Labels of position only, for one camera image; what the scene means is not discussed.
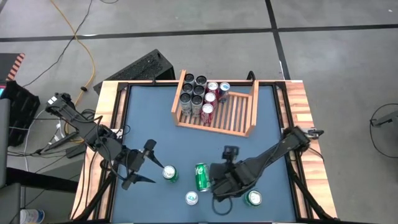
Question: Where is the blue silver Red Bull can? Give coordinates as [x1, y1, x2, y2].
[218, 82, 231, 103]
[185, 190, 200, 206]

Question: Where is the black power brick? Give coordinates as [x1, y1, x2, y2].
[65, 144, 87, 159]

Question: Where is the yellow floor cable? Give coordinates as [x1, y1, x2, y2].
[49, 0, 96, 103]

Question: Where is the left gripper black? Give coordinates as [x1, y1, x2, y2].
[121, 149, 165, 190]

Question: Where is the green Sprite can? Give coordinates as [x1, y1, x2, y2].
[244, 189, 263, 207]
[194, 162, 212, 193]
[162, 165, 180, 184]

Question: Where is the wooden slatted shelf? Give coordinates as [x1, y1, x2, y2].
[171, 69, 261, 138]

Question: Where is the black metal table frame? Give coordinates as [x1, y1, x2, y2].
[73, 81, 338, 223]

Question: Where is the grey cabinet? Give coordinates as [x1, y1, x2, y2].
[0, 98, 11, 187]

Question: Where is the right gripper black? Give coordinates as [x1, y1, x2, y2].
[210, 158, 259, 202]

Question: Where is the black board with orange stripes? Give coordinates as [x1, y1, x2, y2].
[0, 52, 25, 82]

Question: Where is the black floor bar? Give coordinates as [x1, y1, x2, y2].
[6, 167, 79, 193]

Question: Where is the black cable loop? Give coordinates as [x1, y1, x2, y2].
[369, 103, 398, 159]

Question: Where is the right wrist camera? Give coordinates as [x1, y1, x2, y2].
[222, 145, 240, 161]

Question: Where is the black fabric bag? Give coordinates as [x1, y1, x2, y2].
[0, 80, 41, 147]

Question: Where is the white and blue object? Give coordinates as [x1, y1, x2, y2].
[20, 208, 46, 224]

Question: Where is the black floor cable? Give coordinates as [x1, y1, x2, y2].
[22, 0, 94, 88]

